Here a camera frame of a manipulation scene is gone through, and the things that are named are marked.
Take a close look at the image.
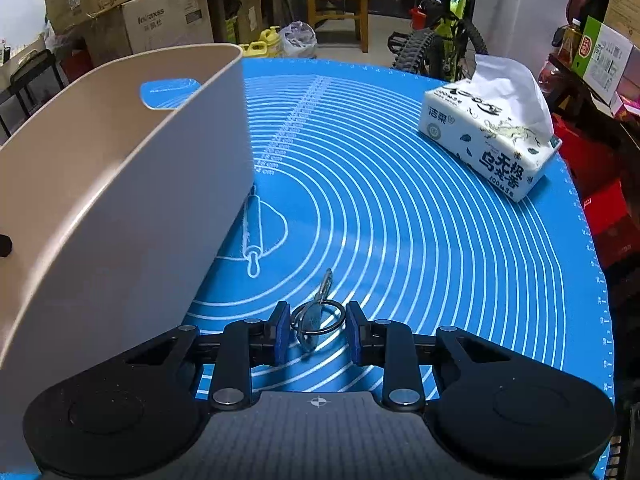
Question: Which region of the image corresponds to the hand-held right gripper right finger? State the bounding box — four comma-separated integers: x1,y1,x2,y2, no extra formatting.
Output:
345,300,513,409

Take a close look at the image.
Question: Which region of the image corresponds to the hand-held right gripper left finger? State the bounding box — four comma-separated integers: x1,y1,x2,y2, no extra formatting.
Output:
122,301,292,409

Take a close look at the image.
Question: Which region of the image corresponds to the metal key ring with keys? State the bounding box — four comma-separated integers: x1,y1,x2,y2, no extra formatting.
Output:
289,268,347,354

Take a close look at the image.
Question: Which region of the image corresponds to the beige plastic storage bin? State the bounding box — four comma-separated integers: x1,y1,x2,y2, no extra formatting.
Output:
0,43,257,476

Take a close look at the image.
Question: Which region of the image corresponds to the blue silicone baking mat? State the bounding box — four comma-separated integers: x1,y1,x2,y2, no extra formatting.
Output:
139,57,619,480

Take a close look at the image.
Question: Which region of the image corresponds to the white tissue pack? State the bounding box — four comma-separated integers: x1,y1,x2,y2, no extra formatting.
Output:
417,53,564,204

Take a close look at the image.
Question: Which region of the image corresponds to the red box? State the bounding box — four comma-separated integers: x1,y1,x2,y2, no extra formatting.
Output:
549,114,622,197
581,179,634,272

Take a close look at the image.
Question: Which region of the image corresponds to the clear plastic bag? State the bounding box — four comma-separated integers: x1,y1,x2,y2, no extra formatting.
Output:
278,20,319,60

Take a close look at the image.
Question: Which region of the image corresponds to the green and black bicycle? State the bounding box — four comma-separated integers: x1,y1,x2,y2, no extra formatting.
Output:
388,0,489,82

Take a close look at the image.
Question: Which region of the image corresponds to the wooden chair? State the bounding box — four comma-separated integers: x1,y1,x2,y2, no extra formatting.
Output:
299,0,372,54

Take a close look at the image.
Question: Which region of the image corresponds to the white refrigerator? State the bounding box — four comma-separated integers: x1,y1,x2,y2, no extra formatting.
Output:
472,0,577,84

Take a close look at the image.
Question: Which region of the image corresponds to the bottle with yellow liquid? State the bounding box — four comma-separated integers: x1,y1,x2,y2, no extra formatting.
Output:
556,18,584,69

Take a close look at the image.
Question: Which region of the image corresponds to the green and white carton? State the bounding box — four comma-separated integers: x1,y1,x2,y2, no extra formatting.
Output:
569,15,637,107

